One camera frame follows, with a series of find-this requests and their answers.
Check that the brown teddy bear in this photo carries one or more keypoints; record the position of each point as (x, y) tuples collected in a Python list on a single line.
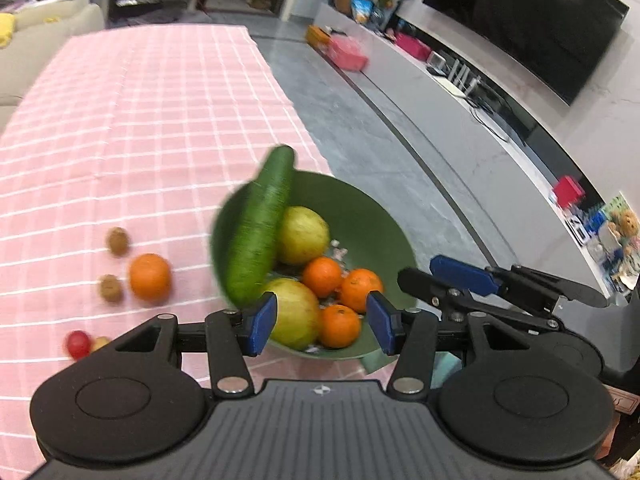
[(626, 225)]

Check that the green cucumber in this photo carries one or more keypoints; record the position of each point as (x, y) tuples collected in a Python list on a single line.
[(257, 230)]

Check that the teal striped cloth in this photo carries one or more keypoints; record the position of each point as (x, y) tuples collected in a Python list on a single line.
[(446, 366)]

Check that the pink checked tablecloth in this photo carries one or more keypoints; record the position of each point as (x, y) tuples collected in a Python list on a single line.
[(150, 135)]

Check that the orange box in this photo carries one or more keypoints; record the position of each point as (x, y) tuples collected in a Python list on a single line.
[(318, 36)]

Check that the brown longan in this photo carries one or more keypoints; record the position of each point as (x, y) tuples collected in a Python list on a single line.
[(100, 344), (111, 288), (118, 240)]

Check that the orange mandarin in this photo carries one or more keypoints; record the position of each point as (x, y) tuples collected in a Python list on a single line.
[(150, 278), (340, 326), (361, 291), (322, 276)]

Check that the green plastic colander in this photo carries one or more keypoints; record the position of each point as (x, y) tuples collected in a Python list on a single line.
[(360, 220)]

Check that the small white device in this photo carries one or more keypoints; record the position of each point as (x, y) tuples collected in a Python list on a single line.
[(437, 63)]

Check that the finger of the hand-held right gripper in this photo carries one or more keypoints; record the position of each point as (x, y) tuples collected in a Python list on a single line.
[(465, 275), (425, 285)]

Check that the blue snack bag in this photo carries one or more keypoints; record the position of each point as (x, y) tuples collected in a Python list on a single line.
[(361, 9)]

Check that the magenta box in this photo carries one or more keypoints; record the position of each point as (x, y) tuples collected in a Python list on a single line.
[(412, 46)]

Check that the yellow cushion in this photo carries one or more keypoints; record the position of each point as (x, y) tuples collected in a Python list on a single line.
[(5, 30)]

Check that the beige sofa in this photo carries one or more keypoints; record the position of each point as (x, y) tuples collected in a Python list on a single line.
[(50, 45)]

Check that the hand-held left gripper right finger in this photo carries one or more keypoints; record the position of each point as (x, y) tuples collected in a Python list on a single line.
[(382, 322)]

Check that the red box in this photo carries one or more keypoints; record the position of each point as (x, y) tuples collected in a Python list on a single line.
[(568, 191)]

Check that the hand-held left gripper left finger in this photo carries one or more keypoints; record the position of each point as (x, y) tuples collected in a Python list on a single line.
[(261, 324)]

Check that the red cherry tomato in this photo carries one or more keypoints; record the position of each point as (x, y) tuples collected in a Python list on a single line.
[(78, 344)]

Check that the black television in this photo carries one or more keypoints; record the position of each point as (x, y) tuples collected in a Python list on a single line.
[(525, 15)]

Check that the yellow-green pear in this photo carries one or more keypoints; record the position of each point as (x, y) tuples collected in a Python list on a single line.
[(296, 316), (304, 235)]

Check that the pink storage box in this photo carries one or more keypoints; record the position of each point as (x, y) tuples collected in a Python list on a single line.
[(347, 54)]

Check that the white television console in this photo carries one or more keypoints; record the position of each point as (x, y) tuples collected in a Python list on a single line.
[(450, 125)]

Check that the white router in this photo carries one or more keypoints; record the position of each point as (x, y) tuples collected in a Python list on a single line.
[(462, 78)]

